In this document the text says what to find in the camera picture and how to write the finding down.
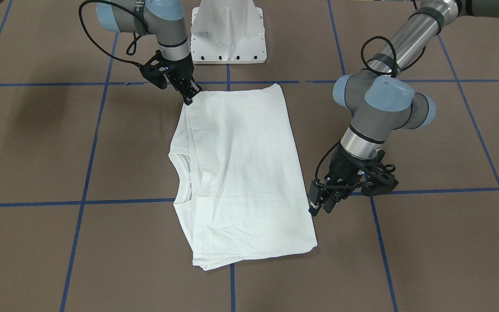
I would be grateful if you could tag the white long-sleeve printed shirt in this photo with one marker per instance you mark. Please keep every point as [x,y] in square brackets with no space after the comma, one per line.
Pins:
[241,193]

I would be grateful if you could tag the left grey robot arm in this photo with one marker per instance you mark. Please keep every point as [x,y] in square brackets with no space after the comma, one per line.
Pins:
[383,103]

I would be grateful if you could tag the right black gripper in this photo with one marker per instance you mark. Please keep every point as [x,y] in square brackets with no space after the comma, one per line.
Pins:
[182,69]

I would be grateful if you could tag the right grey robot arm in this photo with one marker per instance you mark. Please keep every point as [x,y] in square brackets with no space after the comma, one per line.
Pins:
[162,18]

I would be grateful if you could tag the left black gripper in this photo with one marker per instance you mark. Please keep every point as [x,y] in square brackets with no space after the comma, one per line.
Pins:
[345,168]

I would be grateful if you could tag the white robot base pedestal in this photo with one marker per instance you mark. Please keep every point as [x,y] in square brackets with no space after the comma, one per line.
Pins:
[228,32]

